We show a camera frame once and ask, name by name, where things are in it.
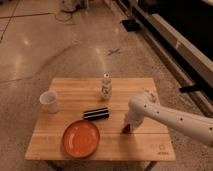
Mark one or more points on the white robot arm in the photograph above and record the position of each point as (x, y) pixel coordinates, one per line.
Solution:
(144, 105)

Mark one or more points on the small white patterned bottle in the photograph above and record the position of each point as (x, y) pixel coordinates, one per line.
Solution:
(106, 88)

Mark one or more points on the black striped rectangular block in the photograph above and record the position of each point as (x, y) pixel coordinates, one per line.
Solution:
(91, 115)

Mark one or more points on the wooden folding table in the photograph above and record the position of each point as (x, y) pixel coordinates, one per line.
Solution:
(150, 142)

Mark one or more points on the orange plate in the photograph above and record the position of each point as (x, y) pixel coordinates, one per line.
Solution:
(81, 139)

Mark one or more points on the clear plastic cup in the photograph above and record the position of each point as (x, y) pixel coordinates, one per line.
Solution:
(49, 100)

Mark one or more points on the black floor mat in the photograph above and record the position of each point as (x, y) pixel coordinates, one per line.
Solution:
(130, 25)

